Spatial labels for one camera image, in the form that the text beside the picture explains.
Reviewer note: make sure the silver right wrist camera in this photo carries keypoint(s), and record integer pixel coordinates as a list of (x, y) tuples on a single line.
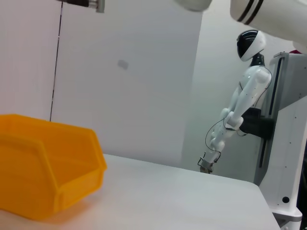
[(192, 4)]

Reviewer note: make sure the white black robot head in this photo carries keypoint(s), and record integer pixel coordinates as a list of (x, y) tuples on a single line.
[(251, 45)]

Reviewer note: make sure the white idle robot arm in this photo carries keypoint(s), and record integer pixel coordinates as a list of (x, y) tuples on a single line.
[(220, 136)]

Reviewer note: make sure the grey white lift column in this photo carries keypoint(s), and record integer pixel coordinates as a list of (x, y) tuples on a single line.
[(287, 143)]

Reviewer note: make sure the yellow plastic storage bin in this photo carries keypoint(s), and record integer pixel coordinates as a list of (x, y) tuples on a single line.
[(36, 167)]

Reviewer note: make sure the black lift carriage bracket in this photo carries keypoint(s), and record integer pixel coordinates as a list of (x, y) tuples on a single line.
[(261, 127)]

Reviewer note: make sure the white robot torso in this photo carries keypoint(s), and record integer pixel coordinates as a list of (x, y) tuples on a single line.
[(254, 74)]

